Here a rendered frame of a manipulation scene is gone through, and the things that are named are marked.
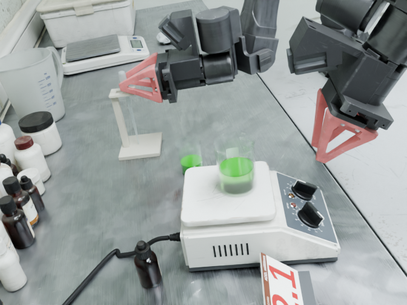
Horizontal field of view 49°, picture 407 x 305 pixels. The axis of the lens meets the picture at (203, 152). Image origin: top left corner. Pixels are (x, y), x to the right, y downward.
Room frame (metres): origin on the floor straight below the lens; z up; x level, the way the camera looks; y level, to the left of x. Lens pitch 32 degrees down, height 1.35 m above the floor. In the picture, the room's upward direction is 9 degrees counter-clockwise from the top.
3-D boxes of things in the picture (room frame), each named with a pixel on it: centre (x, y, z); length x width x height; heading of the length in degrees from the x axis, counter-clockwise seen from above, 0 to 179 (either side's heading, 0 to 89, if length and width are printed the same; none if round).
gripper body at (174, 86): (0.76, 0.01, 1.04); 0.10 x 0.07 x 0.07; 176
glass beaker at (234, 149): (0.47, -0.04, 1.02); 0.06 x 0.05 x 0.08; 31
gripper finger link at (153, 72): (0.76, 0.08, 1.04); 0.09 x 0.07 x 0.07; 86
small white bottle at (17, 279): (0.45, 0.28, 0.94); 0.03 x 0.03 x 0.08
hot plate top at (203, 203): (0.47, -0.02, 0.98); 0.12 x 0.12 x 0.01; 84
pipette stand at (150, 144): (0.76, 0.12, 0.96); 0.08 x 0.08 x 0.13; 86
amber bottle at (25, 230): (0.53, 0.29, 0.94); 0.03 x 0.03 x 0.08
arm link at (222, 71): (0.75, -0.05, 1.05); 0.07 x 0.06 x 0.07; 86
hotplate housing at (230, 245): (0.47, -0.05, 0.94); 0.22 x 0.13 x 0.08; 84
